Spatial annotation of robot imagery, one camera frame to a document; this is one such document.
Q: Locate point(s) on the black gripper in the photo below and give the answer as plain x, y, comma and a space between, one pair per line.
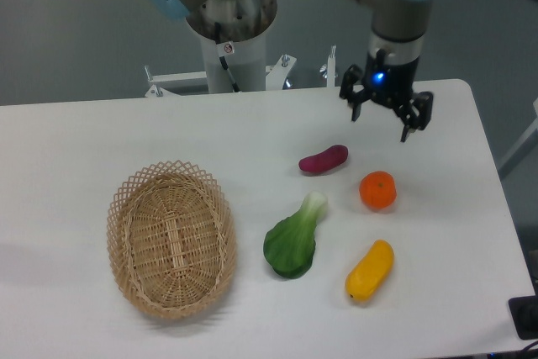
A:
391, 86

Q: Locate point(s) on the green bok choy vegetable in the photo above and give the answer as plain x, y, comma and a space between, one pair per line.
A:
290, 245

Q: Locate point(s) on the purple sweet potato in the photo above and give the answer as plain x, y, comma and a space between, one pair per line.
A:
325, 161

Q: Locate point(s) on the orange tangerine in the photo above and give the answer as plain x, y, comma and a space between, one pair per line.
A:
377, 190

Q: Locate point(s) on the white table leg right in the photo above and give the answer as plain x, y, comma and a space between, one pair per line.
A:
520, 149

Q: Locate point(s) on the yellow mango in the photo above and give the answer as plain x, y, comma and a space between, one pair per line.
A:
370, 272

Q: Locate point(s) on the woven wicker basket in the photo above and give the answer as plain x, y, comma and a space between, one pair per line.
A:
171, 240

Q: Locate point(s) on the black device at table edge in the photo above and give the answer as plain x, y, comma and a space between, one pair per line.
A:
524, 315

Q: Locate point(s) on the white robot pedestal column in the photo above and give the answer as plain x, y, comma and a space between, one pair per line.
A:
232, 36

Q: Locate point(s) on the white metal base frame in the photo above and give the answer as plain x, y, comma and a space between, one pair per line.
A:
277, 77

